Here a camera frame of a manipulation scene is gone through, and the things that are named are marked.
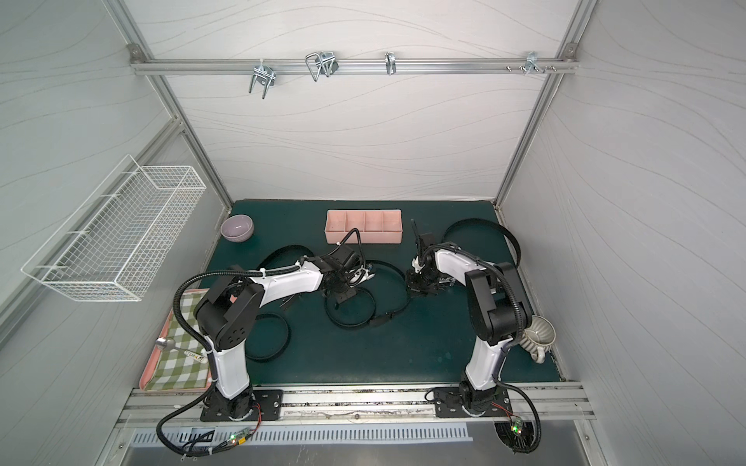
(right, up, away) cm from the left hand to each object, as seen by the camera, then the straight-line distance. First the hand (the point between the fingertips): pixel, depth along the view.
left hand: (350, 286), depth 95 cm
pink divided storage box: (+8, +20, +20) cm, 30 cm away
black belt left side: (-31, +7, +5) cm, 32 cm away
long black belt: (+10, -9, -7) cm, 15 cm away
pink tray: (-54, -16, -13) cm, 58 cm away
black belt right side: (+56, +21, +20) cm, 63 cm away
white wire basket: (-54, +16, -26) cm, 62 cm away
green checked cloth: (-47, -20, -16) cm, 53 cm away
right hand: (+20, -2, -1) cm, 20 cm away
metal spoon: (-51, -14, -13) cm, 54 cm away
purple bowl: (-44, +19, +13) cm, 50 cm away
